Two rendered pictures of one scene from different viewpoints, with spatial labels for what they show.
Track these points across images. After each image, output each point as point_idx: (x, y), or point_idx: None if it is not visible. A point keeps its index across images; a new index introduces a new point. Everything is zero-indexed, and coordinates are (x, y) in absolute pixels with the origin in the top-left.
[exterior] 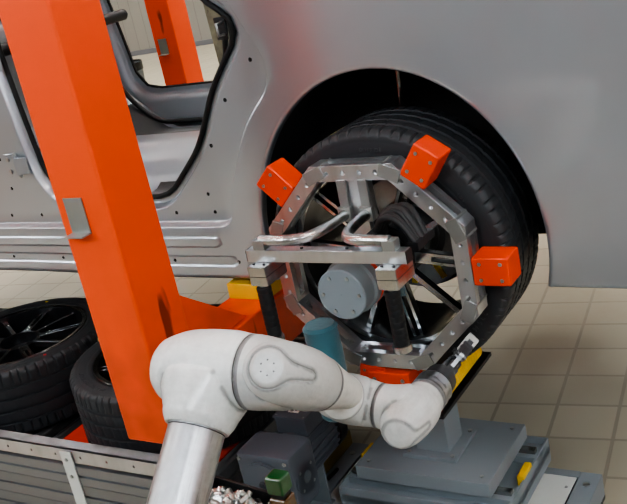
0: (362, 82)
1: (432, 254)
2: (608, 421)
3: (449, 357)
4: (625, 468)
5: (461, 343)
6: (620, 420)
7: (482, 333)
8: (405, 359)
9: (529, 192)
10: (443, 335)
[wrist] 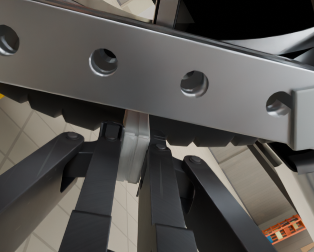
0: None
1: None
2: None
3: (196, 251)
4: None
5: (147, 130)
6: (0, 173)
7: (158, 128)
8: None
9: (256, 1)
10: (157, 53)
